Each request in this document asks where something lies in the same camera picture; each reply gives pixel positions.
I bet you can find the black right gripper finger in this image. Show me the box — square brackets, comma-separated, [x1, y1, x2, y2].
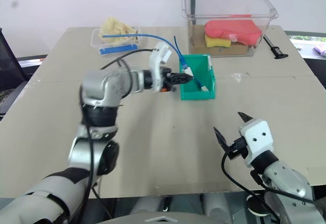
[237, 111, 255, 124]
[213, 126, 234, 155]

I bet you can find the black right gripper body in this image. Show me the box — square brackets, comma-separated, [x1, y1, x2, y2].
[224, 136, 249, 161]

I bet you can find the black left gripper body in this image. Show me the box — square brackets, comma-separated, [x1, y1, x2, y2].
[159, 67, 179, 94]

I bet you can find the white coupler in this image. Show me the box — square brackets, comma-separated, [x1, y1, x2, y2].
[182, 66, 196, 78]

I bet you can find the blue ethernet cable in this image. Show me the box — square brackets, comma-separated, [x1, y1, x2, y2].
[194, 78, 211, 93]
[102, 33, 191, 69]

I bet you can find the green plastic bin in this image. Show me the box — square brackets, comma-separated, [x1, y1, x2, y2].
[179, 53, 217, 101]

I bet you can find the yellow sponge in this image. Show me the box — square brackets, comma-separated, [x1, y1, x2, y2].
[205, 35, 232, 48]

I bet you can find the blue plastic strip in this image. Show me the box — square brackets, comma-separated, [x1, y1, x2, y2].
[99, 43, 140, 55]

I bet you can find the grey rounded shape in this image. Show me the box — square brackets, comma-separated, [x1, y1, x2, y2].
[201, 193, 234, 224]

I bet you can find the red sponge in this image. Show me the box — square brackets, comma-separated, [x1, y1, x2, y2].
[204, 20, 263, 47]

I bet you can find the black hand tool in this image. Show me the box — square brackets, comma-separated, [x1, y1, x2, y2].
[263, 35, 289, 60]

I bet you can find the pale yellow cloth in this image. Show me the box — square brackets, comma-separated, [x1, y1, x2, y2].
[100, 17, 139, 43]

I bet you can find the small clear plastic container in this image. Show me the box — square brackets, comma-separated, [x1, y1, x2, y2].
[91, 26, 142, 49]

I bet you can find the large clear plastic container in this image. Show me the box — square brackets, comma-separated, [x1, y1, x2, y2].
[181, 0, 279, 58]

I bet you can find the silver robot torso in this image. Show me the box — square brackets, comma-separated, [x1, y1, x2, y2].
[96, 210, 230, 224]

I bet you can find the pink object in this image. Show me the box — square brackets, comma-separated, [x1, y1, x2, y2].
[314, 43, 326, 56]

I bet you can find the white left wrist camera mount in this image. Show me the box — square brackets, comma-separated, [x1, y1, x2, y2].
[149, 42, 172, 92]

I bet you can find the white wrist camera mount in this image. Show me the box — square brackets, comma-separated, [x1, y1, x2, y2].
[238, 119, 276, 167]
[149, 42, 172, 92]

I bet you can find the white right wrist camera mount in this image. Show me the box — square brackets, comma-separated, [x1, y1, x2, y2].
[238, 119, 276, 167]

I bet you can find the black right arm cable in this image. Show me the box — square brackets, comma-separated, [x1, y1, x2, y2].
[221, 149, 317, 205]

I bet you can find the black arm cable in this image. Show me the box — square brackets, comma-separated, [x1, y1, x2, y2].
[221, 149, 317, 205]
[76, 48, 157, 224]

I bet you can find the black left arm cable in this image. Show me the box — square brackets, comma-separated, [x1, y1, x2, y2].
[76, 48, 157, 224]

